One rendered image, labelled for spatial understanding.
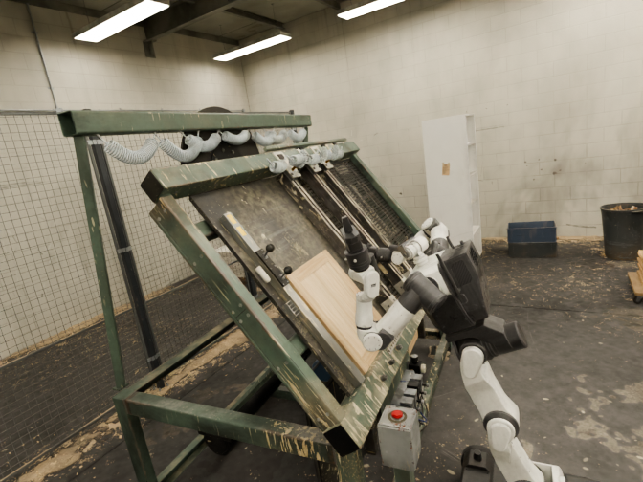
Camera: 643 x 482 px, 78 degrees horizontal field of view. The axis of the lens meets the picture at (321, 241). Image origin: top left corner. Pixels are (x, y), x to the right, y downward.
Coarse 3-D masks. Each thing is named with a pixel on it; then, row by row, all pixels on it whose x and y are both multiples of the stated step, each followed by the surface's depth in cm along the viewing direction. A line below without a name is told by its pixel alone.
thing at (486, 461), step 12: (468, 456) 210; (480, 456) 206; (468, 468) 205; (480, 468) 202; (492, 468) 204; (468, 480) 198; (480, 480) 196; (492, 480) 197; (504, 480) 197; (576, 480) 170; (588, 480) 170
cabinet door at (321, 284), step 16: (320, 256) 211; (304, 272) 193; (320, 272) 203; (336, 272) 213; (304, 288) 186; (320, 288) 194; (336, 288) 204; (352, 288) 214; (320, 304) 186; (336, 304) 195; (352, 304) 205; (320, 320) 180; (336, 320) 187; (352, 320) 196; (336, 336) 180; (352, 336) 188; (352, 352) 181; (368, 352) 189
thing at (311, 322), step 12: (228, 228) 176; (240, 240) 175; (252, 240) 177; (252, 252) 174; (276, 288) 174; (288, 288) 174; (288, 300) 173; (300, 300) 175; (300, 312) 172; (312, 324) 171; (324, 336) 171; (324, 348) 171; (336, 348) 171; (336, 360) 170; (348, 360) 172; (348, 372) 169; (360, 372) 172; (360, 384) 168
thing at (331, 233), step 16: (288, 160) 235; (304, 160) 225; (288, 176) 230; (288, 192) 232; (304, 192) 232; (304, 208) 230; (320, 208) 232; (320, 224) 229; (336, 240) 227; (384, 288) 227; (384, 304) 225
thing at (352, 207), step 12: (336, 144) 269; (336, 156) 267; (324, 168) 271; (324, 180) 273; (336, 180) 274; (336, 192) 272; (348, 204) 270; (360, 216) 269; (372, 228) 267; (384, 240) 266; (408, 264) 269
